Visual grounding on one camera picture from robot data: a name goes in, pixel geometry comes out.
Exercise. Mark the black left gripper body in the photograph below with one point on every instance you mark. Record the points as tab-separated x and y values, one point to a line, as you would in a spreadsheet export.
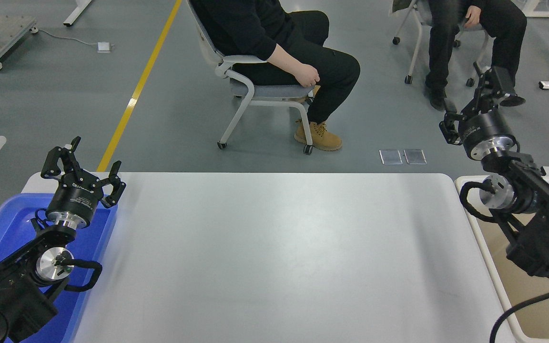
72	200

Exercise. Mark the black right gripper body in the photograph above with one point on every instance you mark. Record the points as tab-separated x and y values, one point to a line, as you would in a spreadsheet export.
486	126

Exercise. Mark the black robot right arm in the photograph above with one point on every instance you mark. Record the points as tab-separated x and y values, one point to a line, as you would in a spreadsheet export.
546	224

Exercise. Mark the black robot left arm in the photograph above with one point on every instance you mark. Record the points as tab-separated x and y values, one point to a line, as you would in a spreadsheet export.
12	295

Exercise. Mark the person's left hand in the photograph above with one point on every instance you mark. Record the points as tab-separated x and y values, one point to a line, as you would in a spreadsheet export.
472	16

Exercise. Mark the person's right hand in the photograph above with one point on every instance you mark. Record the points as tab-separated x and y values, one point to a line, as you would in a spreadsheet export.
307	75

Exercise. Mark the silver floor plate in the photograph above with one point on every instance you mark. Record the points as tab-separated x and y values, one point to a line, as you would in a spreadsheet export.
414	156
391	157

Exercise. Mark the person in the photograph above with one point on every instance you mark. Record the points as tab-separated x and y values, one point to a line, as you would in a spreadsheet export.
508	33
303	47

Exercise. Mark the blue plastic tray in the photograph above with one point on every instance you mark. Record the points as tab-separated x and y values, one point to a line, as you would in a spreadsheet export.
7	224

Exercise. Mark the white desk leg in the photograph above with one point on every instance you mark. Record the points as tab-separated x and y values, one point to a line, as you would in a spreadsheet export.
76	13
541	12

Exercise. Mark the grey white office chair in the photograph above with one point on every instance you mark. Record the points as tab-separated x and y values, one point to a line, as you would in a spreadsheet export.
420	16
274	91

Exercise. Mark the olive green cloth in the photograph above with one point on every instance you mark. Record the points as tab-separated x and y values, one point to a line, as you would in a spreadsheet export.
401	5

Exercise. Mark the large pale plastic bin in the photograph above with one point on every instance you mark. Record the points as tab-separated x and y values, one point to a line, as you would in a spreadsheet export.
496	267

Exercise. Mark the grey wheeled metal platform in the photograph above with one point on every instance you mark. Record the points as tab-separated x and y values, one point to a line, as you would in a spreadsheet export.
3	35

